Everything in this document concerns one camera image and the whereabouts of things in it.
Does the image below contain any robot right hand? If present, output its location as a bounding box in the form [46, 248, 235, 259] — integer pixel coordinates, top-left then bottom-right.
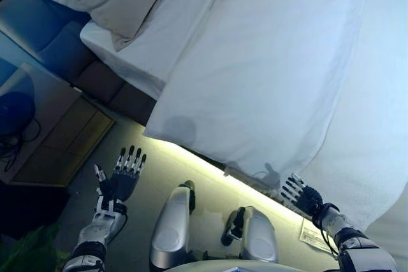
[279, 172, 323, 218]

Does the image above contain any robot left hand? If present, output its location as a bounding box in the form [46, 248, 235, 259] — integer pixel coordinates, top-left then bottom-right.
[93, 145, 148, 203]

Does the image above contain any dark round object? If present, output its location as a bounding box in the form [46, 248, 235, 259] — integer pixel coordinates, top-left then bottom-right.
[0, 90, 36, 136]

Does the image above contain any silver robot leg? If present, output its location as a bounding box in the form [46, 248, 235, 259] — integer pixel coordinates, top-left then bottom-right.
[221, 205, 280, 265]
[149, 180, 196, 268]

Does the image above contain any white duvet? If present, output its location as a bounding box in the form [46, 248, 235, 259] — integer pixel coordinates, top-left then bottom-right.
[143, 0, 367, 190]

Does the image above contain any silver robot left leg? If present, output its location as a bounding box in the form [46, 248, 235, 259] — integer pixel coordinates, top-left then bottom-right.
[149, 180, 196, 268]

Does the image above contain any silver robot right leg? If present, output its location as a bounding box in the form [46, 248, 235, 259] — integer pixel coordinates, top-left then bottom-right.
[221, 205, 280, 265]

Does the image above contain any black cable bundle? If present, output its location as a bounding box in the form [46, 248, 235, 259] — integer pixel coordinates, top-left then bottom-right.
[0, 118, 42, 174]

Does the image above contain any brown upholstered bed frame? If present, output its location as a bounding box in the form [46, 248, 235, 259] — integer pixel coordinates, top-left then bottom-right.
[0, 0, 157, 126]

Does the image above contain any wooden nightstand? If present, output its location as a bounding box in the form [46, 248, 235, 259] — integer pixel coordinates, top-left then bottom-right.
[0, 29, 116, 238]

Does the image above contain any silver robot torso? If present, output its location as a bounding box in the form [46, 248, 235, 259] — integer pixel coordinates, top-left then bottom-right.
[145, 254, 344, 272]

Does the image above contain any white fitted sheet mattress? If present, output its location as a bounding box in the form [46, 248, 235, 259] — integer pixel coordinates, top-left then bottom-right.
[79, 0, 230, 101]

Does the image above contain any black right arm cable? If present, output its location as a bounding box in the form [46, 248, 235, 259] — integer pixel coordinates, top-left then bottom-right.
[314, 203, 340, 260]

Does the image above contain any green plant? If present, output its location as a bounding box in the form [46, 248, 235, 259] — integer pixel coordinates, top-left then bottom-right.
[0, 224, 71, 272]

